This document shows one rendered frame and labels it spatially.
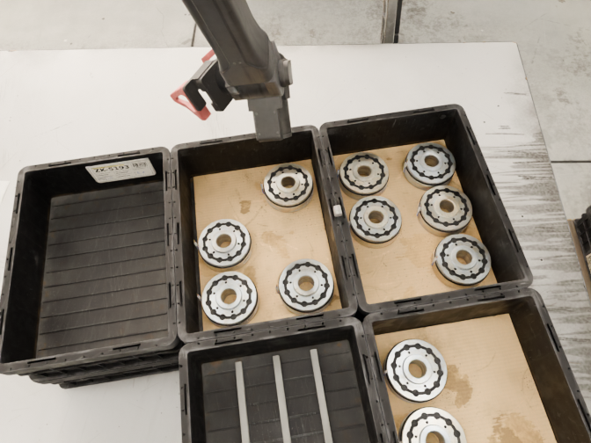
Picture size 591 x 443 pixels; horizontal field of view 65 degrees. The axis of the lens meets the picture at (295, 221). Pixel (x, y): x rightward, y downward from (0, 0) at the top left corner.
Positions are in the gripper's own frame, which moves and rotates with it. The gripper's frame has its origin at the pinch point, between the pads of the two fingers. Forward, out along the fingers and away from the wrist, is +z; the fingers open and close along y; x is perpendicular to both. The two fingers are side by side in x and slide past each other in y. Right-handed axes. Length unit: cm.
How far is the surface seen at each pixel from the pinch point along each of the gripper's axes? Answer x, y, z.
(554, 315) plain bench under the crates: -69, 6, -53
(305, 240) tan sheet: -34.4, -7.4, -11.9
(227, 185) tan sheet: -24.8, -3.4, 6.6
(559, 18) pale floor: -118, 198, -17
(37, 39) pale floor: -17, 71, 198
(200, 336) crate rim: -24.2, -34.7, -10.8
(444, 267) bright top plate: -43, -2, -37
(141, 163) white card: -11.7, -10.3, 17.0
